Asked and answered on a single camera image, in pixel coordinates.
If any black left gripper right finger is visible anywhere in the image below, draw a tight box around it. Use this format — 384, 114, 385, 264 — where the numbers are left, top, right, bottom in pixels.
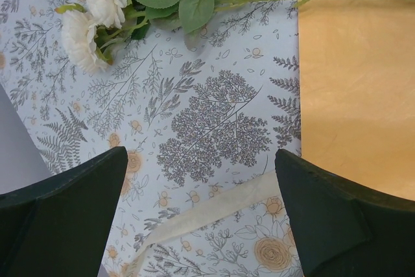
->
275, 149, 414, 276

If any orange paper bouquet wrap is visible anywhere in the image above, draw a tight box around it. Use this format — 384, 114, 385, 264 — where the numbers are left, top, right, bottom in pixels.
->
298, 0, 414, 199

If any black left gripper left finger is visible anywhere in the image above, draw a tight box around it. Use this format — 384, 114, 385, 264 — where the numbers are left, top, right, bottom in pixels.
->
1, 147, 128, 277

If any cream printed ribbon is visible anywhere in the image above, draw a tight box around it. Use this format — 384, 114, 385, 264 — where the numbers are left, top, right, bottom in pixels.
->
123, 171, 279, 276

